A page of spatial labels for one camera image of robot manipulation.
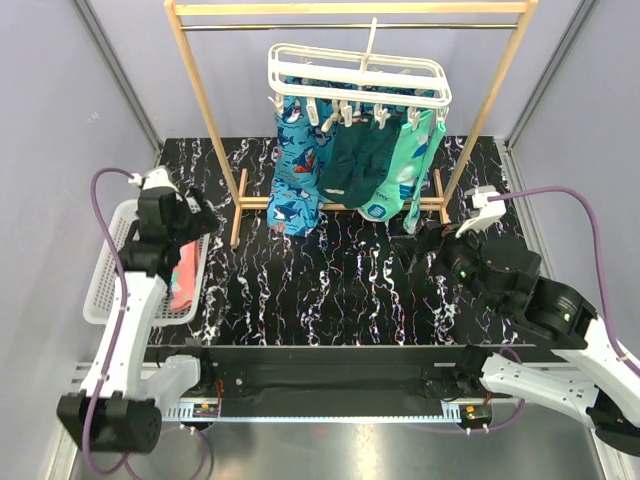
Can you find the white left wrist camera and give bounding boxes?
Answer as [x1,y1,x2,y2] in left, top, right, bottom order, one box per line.
[128,167,179,192]

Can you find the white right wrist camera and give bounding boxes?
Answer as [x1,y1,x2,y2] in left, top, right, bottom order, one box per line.
[455,185,506,238]

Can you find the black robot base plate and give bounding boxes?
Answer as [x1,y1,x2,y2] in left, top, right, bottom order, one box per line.
[139,343,576,420]

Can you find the wooden clothes rack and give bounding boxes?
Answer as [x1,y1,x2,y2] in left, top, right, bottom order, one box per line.
[164,1,538,248]

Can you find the white plastic clip hanger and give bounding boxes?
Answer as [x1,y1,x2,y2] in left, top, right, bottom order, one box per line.
[267,20,453,126]

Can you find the mint green sock left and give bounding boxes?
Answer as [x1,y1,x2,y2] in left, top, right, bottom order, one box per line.
[358,110,433,222]

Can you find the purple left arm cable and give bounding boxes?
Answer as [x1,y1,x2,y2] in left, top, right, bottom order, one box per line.
[79,168,211,476]

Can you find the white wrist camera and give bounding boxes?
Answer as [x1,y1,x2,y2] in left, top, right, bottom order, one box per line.
[128,167,179,192]
[455,185,506,238]

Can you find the white perforated plastic basket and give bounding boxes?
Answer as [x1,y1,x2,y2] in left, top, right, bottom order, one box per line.
[83,200,210,327]

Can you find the blue shark print shorts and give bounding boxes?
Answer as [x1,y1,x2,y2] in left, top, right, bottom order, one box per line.
[265,74,436,238]

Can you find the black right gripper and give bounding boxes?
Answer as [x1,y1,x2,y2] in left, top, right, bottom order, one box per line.
[388,213,503,314]

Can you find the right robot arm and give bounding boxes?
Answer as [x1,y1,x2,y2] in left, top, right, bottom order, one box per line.
[391,224,639,456]

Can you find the dark teal sock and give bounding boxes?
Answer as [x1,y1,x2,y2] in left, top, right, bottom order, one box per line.
[343,115,402,209]
[318,115,373,204]

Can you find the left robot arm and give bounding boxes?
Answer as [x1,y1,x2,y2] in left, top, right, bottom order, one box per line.
[56,187,217,454]

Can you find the pink sock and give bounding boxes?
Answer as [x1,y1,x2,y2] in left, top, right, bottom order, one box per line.
[167,242,202,313]
[173,241,200,281]

